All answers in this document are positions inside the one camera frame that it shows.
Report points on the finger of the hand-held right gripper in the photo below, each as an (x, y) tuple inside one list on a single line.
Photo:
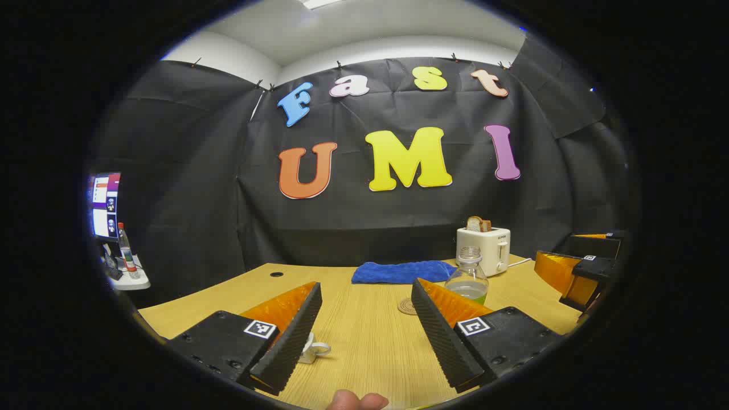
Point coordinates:
[(595, 246), (595, 267)]

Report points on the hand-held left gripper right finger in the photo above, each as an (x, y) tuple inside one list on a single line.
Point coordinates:
[(438, 336)]

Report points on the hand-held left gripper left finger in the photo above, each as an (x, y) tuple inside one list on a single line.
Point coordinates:
[(296, 336)]

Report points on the round woven coaster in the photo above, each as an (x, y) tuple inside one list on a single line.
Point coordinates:
[(406, 307)]

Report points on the green label water bottle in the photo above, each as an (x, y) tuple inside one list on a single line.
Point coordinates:
[(467, 282)]

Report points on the red cap plastic bottle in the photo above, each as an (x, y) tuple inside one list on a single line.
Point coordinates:
[(127, 256)]

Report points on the blue towel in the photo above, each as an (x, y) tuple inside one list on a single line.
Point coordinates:
[(398, 272)]

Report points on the white toaster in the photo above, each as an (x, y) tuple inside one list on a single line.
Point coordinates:
[(490, 247)]

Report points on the toast bread slice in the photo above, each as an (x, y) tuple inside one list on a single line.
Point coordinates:
[(475, 224)]

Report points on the black backdrop cloth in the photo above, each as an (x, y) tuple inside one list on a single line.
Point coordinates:
[(364, 222)]

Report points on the small white side table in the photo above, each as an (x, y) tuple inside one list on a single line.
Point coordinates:
[(134, 282)]

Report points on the computer monitor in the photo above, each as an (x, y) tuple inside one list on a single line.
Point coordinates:
[(105, 205)]

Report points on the ceiling light panel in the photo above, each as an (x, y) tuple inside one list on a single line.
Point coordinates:
[(319, 3)]

